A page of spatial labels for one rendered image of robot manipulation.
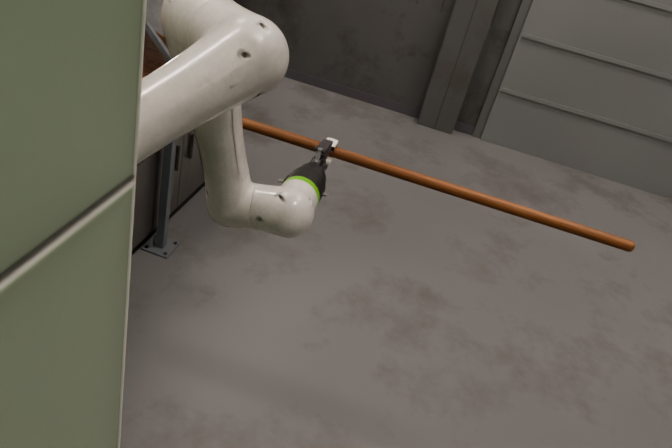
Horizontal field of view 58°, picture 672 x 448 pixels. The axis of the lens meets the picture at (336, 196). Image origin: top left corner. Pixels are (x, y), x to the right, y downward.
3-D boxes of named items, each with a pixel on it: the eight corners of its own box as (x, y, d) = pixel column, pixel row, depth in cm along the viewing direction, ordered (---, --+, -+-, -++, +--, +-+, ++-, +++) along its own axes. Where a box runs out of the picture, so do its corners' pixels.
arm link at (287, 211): (305, 251, 126) (306, 205, 121) (249, 241, 129) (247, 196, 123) (322, 219, 138) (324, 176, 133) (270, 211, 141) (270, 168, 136)
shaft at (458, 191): (630, 249, 153) (635, 239, 152) (632, 255, 151) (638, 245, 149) (27, 56, 171) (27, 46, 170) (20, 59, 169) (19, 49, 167)
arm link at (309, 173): (318, 218, 139) (327, 184, 134) (270, 203, 140) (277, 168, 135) (325, 206, 144) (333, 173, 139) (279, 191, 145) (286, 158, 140)
